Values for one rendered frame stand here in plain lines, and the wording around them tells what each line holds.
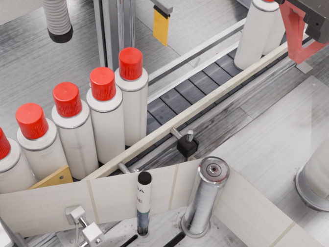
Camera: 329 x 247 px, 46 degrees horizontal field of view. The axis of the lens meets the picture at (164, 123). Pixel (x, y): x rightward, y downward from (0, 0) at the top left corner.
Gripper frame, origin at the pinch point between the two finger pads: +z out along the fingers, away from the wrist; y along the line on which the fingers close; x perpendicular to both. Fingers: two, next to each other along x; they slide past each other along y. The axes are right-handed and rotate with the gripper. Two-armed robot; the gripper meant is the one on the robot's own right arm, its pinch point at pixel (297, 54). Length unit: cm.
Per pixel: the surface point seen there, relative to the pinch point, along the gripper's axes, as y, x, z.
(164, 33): -1.3, 18.8, 9.8
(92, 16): 8, 54, 35
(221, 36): 16.5, 21.3, 22.3
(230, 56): 21.3, 21.1, 30.6
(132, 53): -7.2, 18.7, 10.2
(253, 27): 19.8, 17.1, 19.0
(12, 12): 27, 168, 118
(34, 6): 39, 166, 118
